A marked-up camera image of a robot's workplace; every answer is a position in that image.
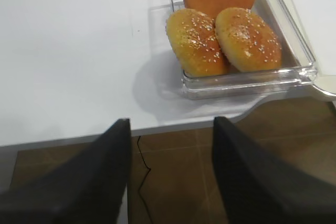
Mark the metal baking tray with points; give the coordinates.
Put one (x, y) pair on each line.
(316, 21)

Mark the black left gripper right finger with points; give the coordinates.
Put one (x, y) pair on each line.
(257, 187)

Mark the clear plastic bun container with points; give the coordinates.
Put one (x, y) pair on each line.
(297, 67)

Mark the right sesame bun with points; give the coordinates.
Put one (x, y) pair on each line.
(247, 41)

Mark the left sesame bun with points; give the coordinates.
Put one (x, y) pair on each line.
(192, 37)

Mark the sesame bun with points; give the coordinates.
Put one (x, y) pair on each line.
(247, 41)
(192, 37)

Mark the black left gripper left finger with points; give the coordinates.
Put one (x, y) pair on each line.
(86, 189)

